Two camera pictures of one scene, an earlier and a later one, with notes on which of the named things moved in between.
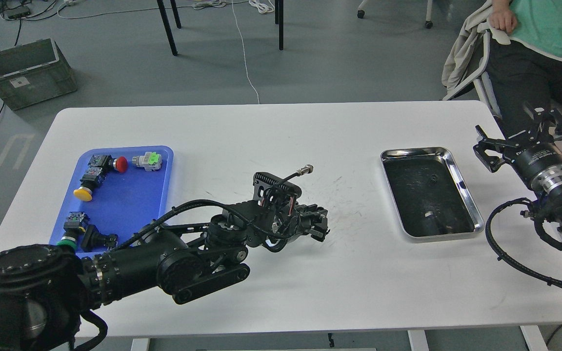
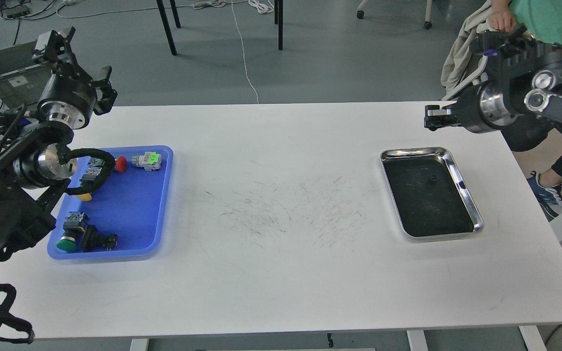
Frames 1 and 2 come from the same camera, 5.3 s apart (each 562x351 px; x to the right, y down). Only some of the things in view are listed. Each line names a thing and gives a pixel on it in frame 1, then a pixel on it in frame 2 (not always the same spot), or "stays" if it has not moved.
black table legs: [279, 16] stays
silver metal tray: [431, 200] stays
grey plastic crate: [29, 73] stays
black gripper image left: [292, 220] to [69, 97]
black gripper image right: [547, 165] to [488, 107]
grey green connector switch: [151, 161] stays
